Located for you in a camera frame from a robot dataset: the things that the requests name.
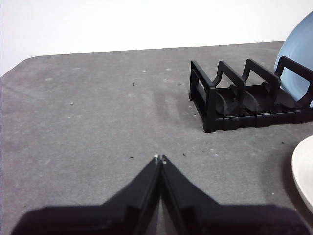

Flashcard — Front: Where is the pale yellow cream plate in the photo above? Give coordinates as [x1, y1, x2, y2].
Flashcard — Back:
[291, 134, 313, 217]

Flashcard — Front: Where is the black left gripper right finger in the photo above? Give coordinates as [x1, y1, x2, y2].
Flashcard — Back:
[161, 154, 310, 235]

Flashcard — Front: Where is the black plate rack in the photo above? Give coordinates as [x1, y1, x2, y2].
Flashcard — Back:
[189, 55, 313, 134]

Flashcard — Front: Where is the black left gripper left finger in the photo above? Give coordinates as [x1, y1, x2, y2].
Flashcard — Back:
[11, 154, 162, 235]

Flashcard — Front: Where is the blue plate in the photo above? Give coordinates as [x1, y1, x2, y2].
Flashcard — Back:
[273, 12, 313, 108]

